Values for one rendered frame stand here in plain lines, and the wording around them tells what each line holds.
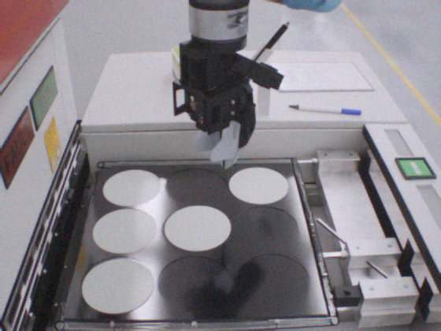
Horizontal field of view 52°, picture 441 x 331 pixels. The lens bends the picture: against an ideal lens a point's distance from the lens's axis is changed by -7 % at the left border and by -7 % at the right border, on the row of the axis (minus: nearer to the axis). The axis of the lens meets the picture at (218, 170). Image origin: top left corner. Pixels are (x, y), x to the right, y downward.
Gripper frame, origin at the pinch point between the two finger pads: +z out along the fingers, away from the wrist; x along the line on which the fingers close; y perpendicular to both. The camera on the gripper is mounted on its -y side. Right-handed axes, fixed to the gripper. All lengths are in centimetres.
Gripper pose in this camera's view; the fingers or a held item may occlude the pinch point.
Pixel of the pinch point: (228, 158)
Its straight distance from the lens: 73.0
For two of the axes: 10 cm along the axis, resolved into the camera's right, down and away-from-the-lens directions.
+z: 0.0, 8.1, 5.9
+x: 6.9, 4.3, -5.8
